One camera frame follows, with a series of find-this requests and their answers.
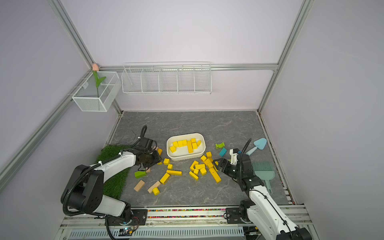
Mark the yellow block right pile left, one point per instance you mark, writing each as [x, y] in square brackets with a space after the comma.
[194, 176]

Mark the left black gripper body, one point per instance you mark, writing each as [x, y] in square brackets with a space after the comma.
[151, 159]

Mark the white mesh wall basket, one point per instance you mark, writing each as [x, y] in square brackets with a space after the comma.
[86, 95]

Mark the yellow rectangular block left pile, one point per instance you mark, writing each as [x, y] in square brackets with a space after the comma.
[165, 178]

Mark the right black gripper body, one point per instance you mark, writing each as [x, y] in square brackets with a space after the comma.
[233, 172]

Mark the green wedge block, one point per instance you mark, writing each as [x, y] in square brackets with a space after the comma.
[140, 174]

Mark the teal toy shovel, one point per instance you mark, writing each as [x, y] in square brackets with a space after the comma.
[258, 145]

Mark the artificial pink tulip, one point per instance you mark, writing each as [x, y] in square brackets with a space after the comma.
[98, 80]

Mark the green arch block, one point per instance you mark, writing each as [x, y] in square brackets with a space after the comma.
[220, 146]

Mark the natural wood long block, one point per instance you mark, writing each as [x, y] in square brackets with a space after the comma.
[155, 185]

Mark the teal triangle block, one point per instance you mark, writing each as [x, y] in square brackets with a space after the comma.
[223, 152]

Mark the white wire wall rack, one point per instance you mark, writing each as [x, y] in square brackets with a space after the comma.
[167, 78]

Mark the white plastic bin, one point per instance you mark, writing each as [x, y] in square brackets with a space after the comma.
[182, 152]

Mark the natural wood block lower left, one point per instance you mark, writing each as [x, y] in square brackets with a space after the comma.
[139, 186]

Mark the long yellow block right diagonal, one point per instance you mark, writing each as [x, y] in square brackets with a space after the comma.
[215, 175]

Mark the teal toy rake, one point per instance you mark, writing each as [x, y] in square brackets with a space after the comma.
[265, 171]

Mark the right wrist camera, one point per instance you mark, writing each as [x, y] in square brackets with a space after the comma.
[234, 156]

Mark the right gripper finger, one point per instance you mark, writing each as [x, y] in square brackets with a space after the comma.
[224, 169]
[223, 162]

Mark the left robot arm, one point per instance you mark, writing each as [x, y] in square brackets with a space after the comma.
[84, 192]

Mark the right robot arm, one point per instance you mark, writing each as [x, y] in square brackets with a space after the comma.
[259, 208]

